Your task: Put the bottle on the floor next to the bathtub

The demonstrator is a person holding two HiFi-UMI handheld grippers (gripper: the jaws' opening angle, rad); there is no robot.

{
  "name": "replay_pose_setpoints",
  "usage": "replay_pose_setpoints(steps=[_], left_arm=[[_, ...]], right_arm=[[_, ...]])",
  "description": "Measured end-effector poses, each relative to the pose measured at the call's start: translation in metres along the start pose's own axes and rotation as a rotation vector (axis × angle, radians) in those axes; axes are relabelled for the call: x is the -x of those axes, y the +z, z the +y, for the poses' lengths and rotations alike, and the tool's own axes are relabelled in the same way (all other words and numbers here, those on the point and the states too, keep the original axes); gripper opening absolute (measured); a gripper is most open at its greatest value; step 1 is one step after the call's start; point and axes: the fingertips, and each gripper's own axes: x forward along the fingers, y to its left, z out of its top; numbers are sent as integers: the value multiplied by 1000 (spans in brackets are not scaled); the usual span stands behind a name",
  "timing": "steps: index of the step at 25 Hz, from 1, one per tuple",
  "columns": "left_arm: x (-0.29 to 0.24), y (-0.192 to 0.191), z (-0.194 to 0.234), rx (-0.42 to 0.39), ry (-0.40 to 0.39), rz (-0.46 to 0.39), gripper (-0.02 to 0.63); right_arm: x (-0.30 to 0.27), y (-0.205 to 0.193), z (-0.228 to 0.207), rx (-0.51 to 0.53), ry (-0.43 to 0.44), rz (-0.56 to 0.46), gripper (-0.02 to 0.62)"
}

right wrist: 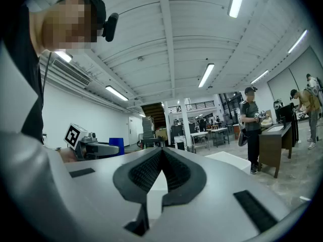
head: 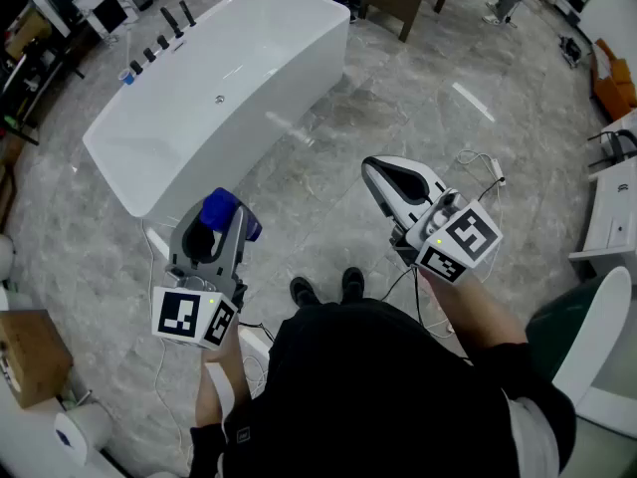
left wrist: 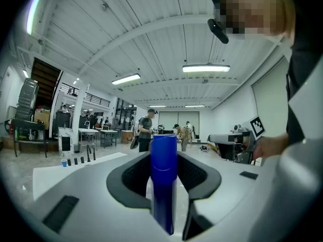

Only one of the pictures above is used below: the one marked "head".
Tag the white cylindrical fitting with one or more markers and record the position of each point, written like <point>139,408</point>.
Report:
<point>82,433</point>

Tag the brown cardboard box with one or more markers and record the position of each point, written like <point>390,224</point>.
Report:
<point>30,356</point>

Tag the white bathtub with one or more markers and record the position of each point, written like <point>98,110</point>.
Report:
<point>224,77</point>

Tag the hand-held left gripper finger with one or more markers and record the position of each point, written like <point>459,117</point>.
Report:
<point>234,252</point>
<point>176,237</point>

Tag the white toothbrush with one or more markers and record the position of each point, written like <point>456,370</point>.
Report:
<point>128,48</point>

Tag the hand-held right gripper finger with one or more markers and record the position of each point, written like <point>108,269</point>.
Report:
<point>383,197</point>
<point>423,174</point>

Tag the black faucet knob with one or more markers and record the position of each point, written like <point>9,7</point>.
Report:
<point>149,55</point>
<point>136,67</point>
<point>162,42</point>

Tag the person's left forearm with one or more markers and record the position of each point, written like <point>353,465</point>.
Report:
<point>226,361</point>

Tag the person's right black shoe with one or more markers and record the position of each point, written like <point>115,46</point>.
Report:
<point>353,282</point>

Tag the orange box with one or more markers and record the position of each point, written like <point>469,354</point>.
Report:
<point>614,87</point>

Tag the person's left black shoe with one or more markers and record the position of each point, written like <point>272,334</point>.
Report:
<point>302,292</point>

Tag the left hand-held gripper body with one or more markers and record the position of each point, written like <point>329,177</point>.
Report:
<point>174,311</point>

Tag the tall black faucet spout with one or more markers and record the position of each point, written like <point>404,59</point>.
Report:
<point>172,22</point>

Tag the white vanity cabinet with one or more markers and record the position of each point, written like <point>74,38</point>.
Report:
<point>612,212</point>

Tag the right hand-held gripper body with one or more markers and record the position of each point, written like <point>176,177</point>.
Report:
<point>463,239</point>

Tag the white toilet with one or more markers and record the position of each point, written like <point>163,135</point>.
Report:
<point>597,326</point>

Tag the person's black shoe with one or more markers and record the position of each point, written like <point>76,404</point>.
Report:
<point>302,292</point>
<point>353,282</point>

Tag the blue cup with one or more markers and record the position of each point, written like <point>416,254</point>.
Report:
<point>127,77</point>

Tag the person's right forearm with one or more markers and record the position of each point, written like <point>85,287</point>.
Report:
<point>473,316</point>

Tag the black basin faucet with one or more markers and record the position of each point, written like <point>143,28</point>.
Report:
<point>617,145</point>

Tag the tall black hand shower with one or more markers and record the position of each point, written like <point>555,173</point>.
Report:
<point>188,13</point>

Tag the person's black clothing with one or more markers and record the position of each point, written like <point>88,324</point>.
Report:
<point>373,391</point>

